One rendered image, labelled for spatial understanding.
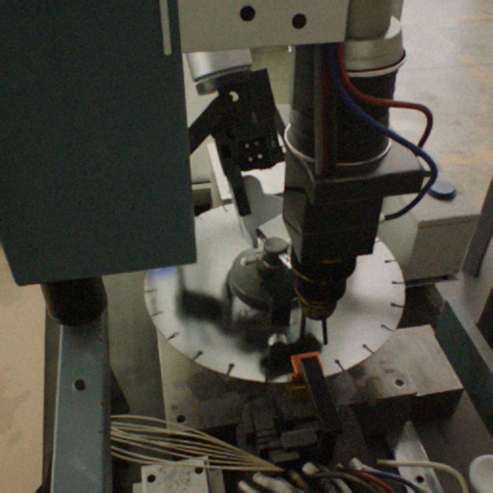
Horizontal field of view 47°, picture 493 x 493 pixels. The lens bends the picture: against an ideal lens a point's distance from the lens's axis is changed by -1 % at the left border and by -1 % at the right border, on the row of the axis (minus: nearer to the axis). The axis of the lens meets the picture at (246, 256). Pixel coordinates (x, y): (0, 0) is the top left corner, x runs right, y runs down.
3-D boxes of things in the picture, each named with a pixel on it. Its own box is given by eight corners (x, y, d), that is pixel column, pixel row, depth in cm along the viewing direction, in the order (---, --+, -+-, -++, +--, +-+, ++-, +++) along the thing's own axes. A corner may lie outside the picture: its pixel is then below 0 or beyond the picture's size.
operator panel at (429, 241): (350, 196, 121) (360, 134, 111) (400, 191, 123) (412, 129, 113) (402, 288, 100) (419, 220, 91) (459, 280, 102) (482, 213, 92)
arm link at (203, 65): (183, 43, 64) (184, 54, 72) (194, 85, 65) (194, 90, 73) (247, 27, 64) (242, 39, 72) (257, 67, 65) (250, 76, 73)
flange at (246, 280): (335, 278, 73) (337, 264, 71) (272, 321, 68) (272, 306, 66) (275, 237, 79) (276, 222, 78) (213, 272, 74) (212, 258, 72)
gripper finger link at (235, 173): (252, 215, 68) (234, 142, 66) (240, 219, 68) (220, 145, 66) (248, 210, 72) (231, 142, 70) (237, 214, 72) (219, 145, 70)
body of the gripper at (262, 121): (293, 166, 68) (268, 63, 65) (222, 185, 67) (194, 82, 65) (283, 163, 75) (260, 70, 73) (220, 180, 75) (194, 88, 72)
